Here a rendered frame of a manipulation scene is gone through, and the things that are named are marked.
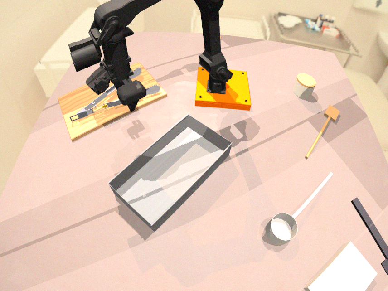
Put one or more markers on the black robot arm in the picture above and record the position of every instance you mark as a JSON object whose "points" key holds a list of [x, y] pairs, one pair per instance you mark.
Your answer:
{"points": [[113, 17]]}

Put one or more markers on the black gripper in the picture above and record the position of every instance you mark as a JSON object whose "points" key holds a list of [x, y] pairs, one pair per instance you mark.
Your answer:
{"points": [[129, 92]]}

